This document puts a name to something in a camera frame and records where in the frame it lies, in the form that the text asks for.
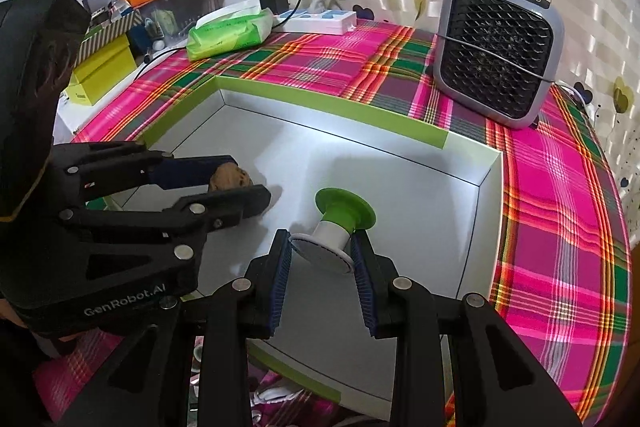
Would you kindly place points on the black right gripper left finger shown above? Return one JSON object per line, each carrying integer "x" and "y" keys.
{"x": 146, "y": 380}

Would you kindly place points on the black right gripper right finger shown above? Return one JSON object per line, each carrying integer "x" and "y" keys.
{"x": 497, "y": 381}

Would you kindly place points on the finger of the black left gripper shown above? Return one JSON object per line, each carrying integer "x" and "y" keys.
{"x": 190, "y": 215}
{"x": 87, "y": 171}

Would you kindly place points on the brown walnut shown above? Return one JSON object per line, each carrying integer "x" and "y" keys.
{"x": 229, "y": 176}

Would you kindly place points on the green white suction stamp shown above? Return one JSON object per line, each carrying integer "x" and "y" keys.
{"x": 342, "y": 214}

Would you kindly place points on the pink clip large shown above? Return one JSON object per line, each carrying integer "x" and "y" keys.
{"x": 277, "y": 401}

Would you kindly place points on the yellow shoe box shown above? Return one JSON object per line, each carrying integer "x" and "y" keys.
{"x": 97, "y": 75}

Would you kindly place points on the striped box lid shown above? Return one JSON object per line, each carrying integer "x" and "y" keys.
{"x": 103, "y": 35}

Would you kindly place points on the green tissue pack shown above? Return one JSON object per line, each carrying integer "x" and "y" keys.
{"x": 232, "y": 28}

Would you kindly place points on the green white open box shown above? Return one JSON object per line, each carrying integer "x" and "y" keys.
{"x": 429, "y": 199}

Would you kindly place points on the white power strip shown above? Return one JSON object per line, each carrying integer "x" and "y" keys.
{"x": 328, "y": 22}

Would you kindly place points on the grey mini heater fan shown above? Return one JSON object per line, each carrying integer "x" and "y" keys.
{"x": 498, "y": 57}

